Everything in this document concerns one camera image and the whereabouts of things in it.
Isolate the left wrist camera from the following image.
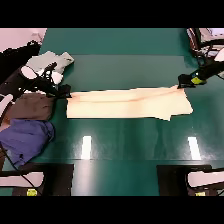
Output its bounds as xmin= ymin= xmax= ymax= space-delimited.
xmin=42 ymin=61 xmax=58 ymax=85

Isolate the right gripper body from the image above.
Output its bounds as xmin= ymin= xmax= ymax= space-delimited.
xmin=177 ymin=73 xmax=198 ymax=90

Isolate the cream shirt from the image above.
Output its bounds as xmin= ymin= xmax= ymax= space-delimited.
xmin=65 ymin=84 xmax=195 ymax=122

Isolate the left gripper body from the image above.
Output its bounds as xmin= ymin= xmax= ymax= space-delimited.
xmin=55 ymin=84 xmax=73 ymax=100

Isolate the brown garment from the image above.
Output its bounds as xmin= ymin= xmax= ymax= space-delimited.
xmin=5 ymin=92 xmax=56 ymax=122

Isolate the blue garment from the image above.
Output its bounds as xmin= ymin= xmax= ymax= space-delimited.
xmin=0 ymin=118 xmax=56 ymax=170

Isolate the grey garment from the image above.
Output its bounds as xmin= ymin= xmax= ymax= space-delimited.
xmin=25 ymin=50 xmax=76 ymax=76

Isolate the black cable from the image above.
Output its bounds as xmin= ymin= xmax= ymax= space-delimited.
xmin=0 ymin=142 xmax=42 ymax=197

